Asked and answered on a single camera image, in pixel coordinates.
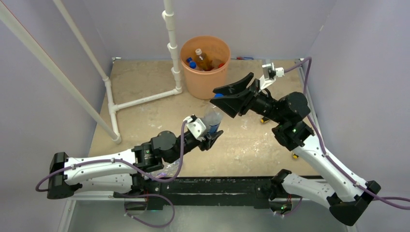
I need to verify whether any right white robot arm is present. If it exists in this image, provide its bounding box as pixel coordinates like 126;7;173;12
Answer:
211;73;381;226

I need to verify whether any small blue label bottle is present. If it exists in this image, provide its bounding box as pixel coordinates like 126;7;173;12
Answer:
203;103;224;134

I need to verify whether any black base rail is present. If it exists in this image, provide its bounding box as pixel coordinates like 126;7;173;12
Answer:
114;175;321;211

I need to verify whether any white PVC pipe frame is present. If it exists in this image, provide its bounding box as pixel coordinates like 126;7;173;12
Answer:
0;0;182;144

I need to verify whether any crushed clear bottle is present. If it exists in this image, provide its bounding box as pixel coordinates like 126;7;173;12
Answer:
150;159;180;178

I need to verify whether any orange plastic bin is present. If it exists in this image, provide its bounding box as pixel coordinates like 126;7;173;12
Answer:
180;35;231;100

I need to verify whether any yellow tea bottle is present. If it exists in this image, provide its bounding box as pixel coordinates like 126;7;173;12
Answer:
195;48;213;71

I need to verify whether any metal side rail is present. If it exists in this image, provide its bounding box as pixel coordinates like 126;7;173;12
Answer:
297;57;328;156

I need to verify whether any blue label water bottle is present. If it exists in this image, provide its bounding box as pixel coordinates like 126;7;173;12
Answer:
189;61;203;71

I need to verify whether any purple cable loop front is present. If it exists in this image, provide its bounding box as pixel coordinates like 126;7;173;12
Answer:
124;191;177;228

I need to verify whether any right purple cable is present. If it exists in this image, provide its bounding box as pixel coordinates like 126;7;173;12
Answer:
283;57;410;211

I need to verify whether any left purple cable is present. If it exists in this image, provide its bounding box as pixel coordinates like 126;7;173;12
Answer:
35;119;193;192

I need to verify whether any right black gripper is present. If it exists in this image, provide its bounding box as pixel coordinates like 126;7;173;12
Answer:
210;72;286;124

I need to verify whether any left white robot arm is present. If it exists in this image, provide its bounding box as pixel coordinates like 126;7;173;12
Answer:
46;131;223;200

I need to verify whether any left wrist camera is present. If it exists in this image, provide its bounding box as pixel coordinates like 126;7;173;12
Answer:
183;115;209;141

